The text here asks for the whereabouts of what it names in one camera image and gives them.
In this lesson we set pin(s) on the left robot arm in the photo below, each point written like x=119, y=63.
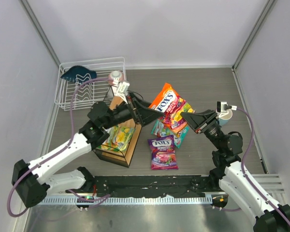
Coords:
x=34, y=180

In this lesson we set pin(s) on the purple Fox's berries candy bag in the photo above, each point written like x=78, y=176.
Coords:
x=163, y=153

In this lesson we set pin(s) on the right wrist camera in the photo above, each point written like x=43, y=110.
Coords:
x=223, y=108

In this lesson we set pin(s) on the white wire dish rack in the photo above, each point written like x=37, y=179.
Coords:
x=81, y=96

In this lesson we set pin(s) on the orange Fox's fruits candy bag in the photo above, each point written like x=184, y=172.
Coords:
x=171, y=104

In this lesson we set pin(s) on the green Fox's candy bag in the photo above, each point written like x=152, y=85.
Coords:
x=119, y=139

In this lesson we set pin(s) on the light blue mug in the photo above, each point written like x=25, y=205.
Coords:
x=223, y=118

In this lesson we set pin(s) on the teal Fox's candy bag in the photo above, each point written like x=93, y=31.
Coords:
x=161, y=130

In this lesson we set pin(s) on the black wire wooden shelf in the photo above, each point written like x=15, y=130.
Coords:
x=103, y=117

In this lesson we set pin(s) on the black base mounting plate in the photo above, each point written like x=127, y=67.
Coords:
x=154, y=186

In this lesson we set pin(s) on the white cup in rack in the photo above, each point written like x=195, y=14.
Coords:
x=119, y=91

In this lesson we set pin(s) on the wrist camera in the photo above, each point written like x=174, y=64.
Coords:
x=125, y=84
x=223, y=108

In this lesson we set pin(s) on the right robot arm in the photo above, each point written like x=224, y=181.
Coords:
x=231, y=175

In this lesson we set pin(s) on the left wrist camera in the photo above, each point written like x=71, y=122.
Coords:
x=125, y=84

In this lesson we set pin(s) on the white slotted cable duct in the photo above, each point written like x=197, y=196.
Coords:
x=167, y=200

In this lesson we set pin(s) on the pink ceramic bowl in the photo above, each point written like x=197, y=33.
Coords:
x=115, y=76

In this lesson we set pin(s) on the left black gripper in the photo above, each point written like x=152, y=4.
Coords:
x=136, y=110

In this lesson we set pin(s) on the dark blue plate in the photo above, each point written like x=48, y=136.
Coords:
x=78, y=74

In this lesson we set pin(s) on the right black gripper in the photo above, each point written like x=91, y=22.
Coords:
x=207, y=123

